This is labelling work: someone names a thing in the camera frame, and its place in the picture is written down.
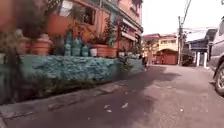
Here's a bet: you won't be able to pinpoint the row of potted plants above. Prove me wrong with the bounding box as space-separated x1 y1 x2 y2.
13 16 144 58

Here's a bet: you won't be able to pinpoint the orange building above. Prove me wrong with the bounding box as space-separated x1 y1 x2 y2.
0 0 145 58

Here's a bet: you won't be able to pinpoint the yellow building with red gate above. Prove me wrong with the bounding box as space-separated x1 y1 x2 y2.
142 33 180 66

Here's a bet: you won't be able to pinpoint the utility pole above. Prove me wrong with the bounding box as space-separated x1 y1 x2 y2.
176 15 185 66

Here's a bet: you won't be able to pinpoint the building with white pillars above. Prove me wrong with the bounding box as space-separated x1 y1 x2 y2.
185 28 218 69

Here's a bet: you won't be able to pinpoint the silver parked car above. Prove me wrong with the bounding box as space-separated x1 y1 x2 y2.
208 17 224 96

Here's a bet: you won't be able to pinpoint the turquoise stone wall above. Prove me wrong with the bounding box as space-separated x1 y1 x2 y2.
0 54 146 103

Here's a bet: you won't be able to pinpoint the overhead wires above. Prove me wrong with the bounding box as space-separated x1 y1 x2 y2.
179 0 224 34

